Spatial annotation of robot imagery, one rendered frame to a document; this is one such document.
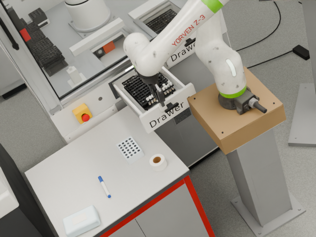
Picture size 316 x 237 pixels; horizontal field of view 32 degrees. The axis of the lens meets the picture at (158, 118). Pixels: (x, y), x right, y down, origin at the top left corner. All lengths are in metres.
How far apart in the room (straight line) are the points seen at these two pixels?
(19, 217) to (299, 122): 1.74
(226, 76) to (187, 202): 0.63
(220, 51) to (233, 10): 2.17
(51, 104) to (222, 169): 1.21
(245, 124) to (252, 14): 2.12
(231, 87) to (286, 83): 1.43
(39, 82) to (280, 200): 1.37
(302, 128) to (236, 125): 1.09
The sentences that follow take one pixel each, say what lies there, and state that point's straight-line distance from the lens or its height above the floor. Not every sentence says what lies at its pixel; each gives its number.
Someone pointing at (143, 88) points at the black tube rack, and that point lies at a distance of 2.70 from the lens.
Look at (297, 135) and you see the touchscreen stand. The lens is 3.39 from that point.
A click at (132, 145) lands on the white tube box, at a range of 2.57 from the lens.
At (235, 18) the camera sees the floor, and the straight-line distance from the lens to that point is 4.42.
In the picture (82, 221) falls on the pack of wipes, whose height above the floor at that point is 0.80.
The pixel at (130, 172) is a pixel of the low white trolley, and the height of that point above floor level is 0.76.
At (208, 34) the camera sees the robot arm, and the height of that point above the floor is 1.17.
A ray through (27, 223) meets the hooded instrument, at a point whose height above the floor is 0.61.
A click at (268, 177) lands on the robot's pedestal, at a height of 0.37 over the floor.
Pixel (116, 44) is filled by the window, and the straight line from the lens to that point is 2.67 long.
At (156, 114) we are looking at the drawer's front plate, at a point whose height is 0.89.
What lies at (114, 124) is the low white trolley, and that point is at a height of 0.76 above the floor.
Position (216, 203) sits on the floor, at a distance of 3.23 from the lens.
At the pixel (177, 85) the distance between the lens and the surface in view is 2.66.
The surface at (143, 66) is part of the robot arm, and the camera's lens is 2.11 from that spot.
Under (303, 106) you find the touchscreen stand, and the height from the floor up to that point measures 0.03.
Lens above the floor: 2.58
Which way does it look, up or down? 43 degrees down
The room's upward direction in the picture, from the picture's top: 24 degrees counter-clockwise
